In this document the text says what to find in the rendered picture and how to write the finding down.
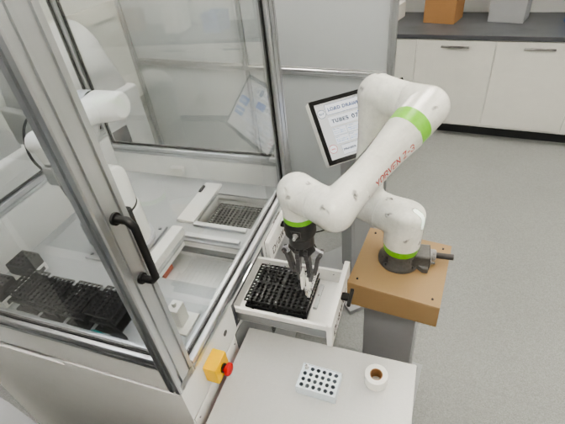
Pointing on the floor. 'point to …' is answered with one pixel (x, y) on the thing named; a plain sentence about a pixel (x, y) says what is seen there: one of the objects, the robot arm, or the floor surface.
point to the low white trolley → (312, 410)
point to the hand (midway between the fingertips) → (305, 279)
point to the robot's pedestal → (390, 338)
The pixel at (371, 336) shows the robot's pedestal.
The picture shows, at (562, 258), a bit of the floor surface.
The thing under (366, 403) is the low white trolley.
